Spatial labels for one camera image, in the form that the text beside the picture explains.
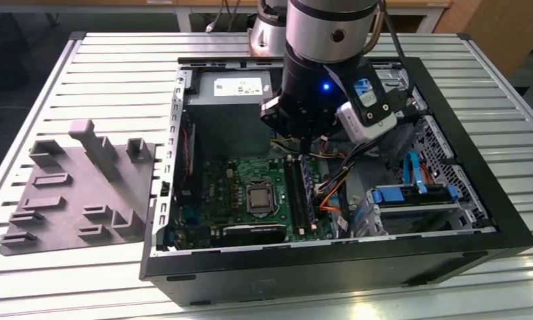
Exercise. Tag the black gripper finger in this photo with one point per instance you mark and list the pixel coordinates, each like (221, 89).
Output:
(321, 125)
(277, 116)

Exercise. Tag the black graphics card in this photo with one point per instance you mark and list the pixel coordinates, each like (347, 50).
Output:
(253, 236)

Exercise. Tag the silver CPU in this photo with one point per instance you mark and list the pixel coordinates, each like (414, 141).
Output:
(259, 199)

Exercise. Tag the black PC case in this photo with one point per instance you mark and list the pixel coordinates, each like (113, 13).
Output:
(293, 276)

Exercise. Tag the hard disk in blue carrier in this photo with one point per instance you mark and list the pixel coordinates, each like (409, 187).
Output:
(393, 195)

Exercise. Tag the blue drive latch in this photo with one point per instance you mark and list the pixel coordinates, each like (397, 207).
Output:
(361, 86)

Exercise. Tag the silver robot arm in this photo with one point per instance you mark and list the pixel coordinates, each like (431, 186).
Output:
(327, 33)

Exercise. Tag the grey parts rack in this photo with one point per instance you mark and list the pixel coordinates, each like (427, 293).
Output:
(70, 186)

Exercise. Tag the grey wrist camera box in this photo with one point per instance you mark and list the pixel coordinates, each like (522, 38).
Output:
(359, 131)

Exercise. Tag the white frame wooden desk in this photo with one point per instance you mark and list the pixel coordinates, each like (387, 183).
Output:
(434, 16)

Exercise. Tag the wooden cabinet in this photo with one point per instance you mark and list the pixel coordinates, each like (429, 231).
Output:
(493, 26)

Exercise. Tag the grey power supply unit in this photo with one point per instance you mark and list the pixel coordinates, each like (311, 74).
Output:
(221, 126)

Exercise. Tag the green motherboard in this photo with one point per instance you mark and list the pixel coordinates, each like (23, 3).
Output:
(217, 200)

